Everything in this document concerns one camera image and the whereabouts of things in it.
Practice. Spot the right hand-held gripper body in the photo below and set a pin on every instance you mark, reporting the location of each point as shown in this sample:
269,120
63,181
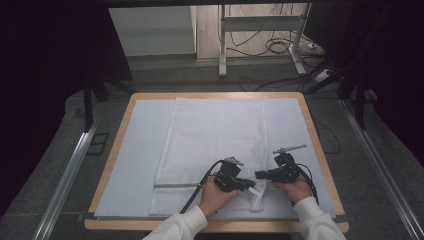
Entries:
285,170

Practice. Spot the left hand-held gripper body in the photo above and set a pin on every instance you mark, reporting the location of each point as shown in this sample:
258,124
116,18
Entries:
228,176

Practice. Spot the white mesh laundry bag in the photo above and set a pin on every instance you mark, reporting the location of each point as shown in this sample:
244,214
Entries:
206,140

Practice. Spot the person's right hand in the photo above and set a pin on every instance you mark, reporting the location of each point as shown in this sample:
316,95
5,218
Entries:
296,190

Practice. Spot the person's left hand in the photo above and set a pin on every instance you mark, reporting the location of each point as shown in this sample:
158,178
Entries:
215,198

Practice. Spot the black metal stand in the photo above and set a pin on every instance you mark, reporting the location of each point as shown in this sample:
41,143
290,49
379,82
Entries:
88,106
360,106

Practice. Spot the white table mat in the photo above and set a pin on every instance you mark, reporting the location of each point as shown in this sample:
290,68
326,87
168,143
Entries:
133,150

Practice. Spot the white power strip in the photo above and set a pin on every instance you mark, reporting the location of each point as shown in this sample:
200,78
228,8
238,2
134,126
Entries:
322,75

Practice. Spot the light wooden table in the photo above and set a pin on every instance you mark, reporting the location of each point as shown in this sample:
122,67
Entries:
133,225

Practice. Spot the dark curtain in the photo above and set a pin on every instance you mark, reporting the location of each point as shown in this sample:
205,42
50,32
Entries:
393,66
43,83

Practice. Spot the white cabinet panel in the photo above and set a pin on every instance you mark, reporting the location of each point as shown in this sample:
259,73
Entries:
150,31

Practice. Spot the aluminium floor rail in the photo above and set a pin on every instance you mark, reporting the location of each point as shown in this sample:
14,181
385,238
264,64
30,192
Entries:
66,180
383,166

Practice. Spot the black floor frame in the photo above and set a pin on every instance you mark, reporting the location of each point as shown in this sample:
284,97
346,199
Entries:
97,144

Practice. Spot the white metal desk frame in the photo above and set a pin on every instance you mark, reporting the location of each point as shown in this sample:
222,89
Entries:
260,23

